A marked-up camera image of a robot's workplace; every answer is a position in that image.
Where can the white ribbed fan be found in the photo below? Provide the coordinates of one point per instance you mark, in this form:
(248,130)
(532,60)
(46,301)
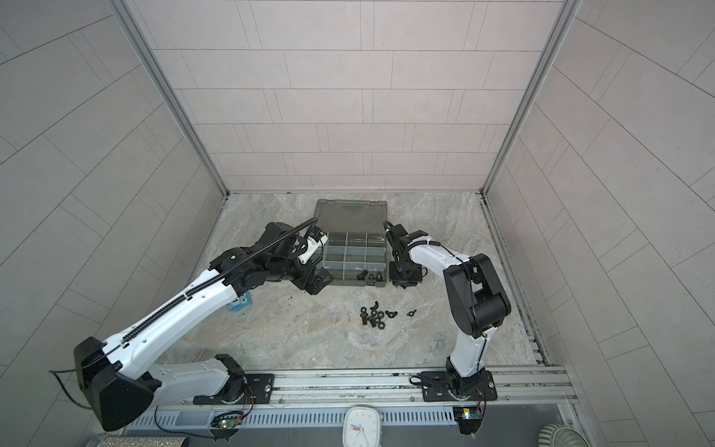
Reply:
(555,435)

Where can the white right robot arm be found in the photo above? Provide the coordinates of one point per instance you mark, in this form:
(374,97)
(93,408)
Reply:
(477,301)

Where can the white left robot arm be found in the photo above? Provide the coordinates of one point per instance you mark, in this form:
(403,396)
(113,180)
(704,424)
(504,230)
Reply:
(120,377)

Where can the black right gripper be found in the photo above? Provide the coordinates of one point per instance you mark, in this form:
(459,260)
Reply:
(396,278)

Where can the white square clock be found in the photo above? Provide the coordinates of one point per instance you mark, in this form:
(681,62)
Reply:
(362,427)

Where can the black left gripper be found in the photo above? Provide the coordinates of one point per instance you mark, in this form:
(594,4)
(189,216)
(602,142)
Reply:
(317,284)

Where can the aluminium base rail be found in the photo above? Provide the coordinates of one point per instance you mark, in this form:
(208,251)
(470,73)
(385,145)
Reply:
(293,389)

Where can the blue toy piece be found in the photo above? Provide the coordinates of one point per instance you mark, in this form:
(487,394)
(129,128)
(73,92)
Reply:
(240,303)

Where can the translucent grey organizer box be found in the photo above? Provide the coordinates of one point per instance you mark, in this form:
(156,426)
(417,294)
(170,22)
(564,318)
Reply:
(356,239)

